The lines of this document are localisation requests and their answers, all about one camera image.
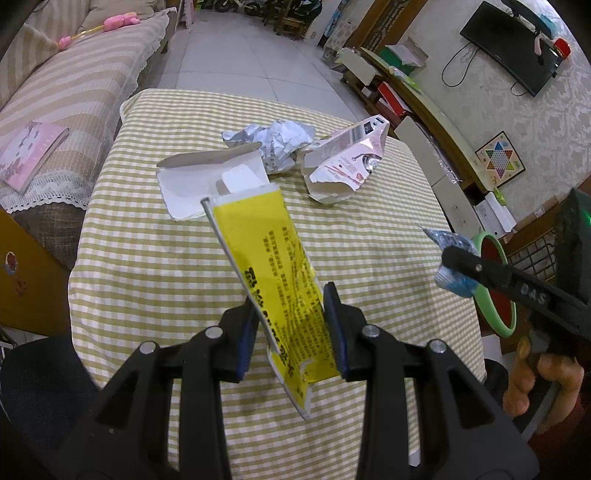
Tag brown wooden cabinet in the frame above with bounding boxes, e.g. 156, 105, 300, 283
0, 208, 73, 343

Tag torn pink carton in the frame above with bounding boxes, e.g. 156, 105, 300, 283
296, 115, 391, 205

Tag pink toy wand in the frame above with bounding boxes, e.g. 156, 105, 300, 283
58, 12, 142, 49

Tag crumpled white paper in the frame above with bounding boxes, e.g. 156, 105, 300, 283
222, 119, 316, 175

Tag black television cable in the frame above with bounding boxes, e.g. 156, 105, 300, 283
441, 44, 477, 89

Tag framed star checkers board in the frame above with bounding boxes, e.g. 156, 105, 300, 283
475, 130, 526, 188

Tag person's right forearm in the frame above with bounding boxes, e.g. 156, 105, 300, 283
526, 401, 590, 480

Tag white open paper box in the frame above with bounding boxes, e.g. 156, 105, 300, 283
156, 142, 270, 223

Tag white storage box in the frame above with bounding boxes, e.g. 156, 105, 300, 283
472, 191, 517, 236

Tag wooden lattice partition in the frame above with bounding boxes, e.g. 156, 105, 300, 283
501, 194, 570, 274

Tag cream wooden television stand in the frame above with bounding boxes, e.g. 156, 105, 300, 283
337, 46, 491, 241

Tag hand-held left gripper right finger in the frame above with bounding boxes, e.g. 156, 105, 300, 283
323, 282, 541, 480

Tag open cardboard box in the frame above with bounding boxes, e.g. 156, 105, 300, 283
378, 37, 428, 75

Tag person's right hand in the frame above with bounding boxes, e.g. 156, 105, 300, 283
503, 333, 587, 437

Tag red folders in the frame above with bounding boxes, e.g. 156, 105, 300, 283
376, 80, 410, 119

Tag blue wrapper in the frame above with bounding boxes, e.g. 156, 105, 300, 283
419, 225, 476, 297

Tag red bucket with green rim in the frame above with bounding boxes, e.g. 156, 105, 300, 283
470, 232, 518, 340

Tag striped beige sofa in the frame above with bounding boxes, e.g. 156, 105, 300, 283
0, 0, 179, 214

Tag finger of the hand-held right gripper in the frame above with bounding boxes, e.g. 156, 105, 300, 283
441, 246, 583, 325

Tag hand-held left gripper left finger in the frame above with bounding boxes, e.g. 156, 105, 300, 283
55, 295, 260, 480

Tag black wall television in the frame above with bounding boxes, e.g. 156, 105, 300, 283
459, 0, 562, 98

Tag black chair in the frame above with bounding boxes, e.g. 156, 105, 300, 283
0, 335, 100, 480

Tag pink book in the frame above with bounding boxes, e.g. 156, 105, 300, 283
0, 121, 70, 193

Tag yellow checked tablecloth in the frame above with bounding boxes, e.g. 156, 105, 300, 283
68, 89, 488, 480

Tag yellow packet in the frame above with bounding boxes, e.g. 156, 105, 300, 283
201, 182, 343, 421

